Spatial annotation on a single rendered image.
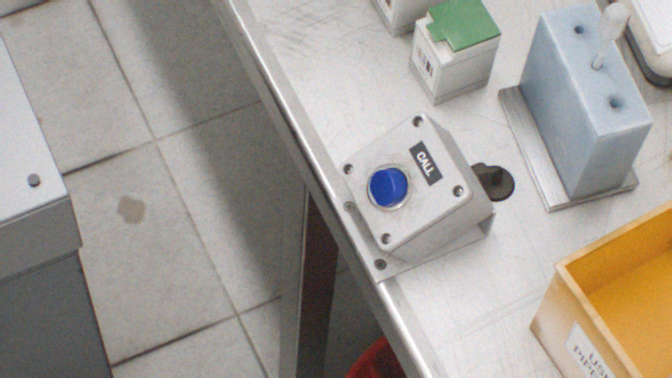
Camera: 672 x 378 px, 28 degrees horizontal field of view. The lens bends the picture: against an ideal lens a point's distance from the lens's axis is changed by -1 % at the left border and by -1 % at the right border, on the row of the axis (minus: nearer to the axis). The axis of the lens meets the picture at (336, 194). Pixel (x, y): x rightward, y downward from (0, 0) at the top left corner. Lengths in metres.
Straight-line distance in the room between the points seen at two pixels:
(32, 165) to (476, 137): 0.32
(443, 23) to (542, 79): 0.08
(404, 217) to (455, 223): 0.04
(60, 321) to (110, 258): 0.87
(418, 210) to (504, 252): 0.09
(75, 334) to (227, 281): 0.83
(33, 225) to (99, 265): 1.02
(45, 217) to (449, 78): 0.30
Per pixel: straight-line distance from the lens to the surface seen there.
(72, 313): 1.02
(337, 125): 0.96
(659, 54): 0.99
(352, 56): 0.99
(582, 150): 0.90
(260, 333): 1.83
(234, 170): 1.94
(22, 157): 0.87
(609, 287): 0.92
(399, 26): 0.99
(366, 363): 1.35
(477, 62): 0.95
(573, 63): 0.89
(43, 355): 1.07
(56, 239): 0.90
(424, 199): 0.86
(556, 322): 0.86
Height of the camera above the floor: 1.70
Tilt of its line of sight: 62 degrees down
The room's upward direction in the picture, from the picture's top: 6 degrees clockwise
